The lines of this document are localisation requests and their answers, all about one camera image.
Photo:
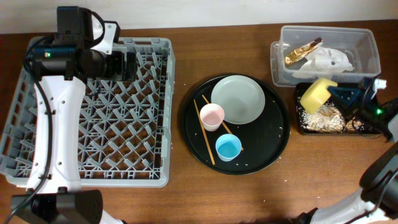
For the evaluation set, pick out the pink plastic cup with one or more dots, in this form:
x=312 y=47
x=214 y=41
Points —
x=211 y=116

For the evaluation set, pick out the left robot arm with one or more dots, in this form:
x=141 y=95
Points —
x=60 y=66

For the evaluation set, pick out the clear plastic waste bin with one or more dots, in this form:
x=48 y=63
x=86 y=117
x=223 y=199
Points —
x=358 y=44

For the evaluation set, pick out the black rectangular waste tray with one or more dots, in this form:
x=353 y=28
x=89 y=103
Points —
x=364 y=129

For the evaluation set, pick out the grey plastic dishwasher rack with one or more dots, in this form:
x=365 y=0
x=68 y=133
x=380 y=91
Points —
x=124 y=130

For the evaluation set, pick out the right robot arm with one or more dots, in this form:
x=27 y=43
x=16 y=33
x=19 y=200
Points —
x=376 y=199

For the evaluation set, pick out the yellow plastic bowl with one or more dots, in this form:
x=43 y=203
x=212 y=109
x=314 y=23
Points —
x=316 y=95

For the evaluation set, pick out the wooden chopstick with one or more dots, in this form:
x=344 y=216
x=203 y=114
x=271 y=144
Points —
x=204 y=134
x=223 y=123

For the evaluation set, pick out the grey round plate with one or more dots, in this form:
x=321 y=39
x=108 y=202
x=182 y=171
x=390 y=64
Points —
x=241 y=98

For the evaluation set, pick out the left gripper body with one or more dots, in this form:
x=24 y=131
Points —
x=115 y=68

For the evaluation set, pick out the round black serving tray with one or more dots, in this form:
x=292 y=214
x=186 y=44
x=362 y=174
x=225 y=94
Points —
x=263 y=139

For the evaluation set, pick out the food scraps pile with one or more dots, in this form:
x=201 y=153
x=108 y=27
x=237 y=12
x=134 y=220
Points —
x=329 y=117

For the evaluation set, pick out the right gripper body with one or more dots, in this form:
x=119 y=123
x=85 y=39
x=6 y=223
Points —
x=372 y=114

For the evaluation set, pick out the white paper napkin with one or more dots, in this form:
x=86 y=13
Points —
x=323 y=62

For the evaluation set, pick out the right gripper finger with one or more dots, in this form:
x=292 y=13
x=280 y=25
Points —
x=345 y=97
x=349 y=113

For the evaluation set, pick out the gold foil wrapper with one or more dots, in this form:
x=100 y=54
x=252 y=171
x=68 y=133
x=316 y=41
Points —
x=301 y=52

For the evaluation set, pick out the blue plastic cup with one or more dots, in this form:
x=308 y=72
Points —
x=228 y=147

